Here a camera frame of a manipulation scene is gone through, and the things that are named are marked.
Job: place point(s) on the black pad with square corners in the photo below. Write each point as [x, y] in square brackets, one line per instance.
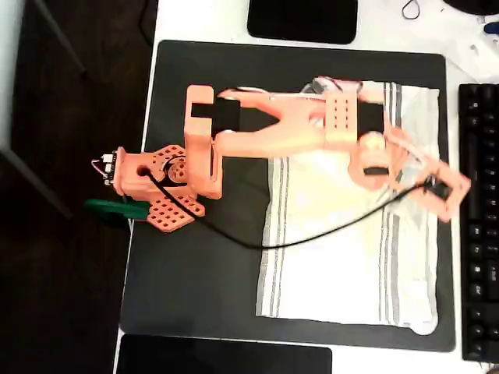
[222, 358]

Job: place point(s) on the black pad with rounded corners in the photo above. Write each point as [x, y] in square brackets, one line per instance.
[304, 19]

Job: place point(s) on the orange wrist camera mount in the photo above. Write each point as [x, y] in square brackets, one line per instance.
[452, 202]

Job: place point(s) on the black keyboard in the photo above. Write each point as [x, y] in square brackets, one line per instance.
[479, 195]

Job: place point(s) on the grey metal furniture leg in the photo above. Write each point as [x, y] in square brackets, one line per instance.
[58, 35]
[35, 183]

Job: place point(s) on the white cabinet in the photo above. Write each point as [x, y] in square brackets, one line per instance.
[8, 78]

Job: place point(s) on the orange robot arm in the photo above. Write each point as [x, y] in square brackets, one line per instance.
[273, 140]

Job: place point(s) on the blue object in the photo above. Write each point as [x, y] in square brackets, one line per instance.
[492, 28]

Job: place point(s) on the white striped towel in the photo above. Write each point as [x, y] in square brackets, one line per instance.
[331, 272]

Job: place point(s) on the green table clamp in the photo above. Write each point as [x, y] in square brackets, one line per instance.
[105, 206]

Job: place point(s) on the black rounded object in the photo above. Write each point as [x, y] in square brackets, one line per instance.
[471, 4]

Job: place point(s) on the robot controller board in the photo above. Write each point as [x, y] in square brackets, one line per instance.
[109, 167]

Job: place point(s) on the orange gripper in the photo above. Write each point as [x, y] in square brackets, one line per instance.
[410, 157]

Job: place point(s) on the small grey metal part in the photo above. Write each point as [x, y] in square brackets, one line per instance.
[474, 48]

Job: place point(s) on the large dark grey mat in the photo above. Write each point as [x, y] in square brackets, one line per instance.
[195, 272]

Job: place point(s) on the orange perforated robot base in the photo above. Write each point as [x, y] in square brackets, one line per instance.
[175, 214]

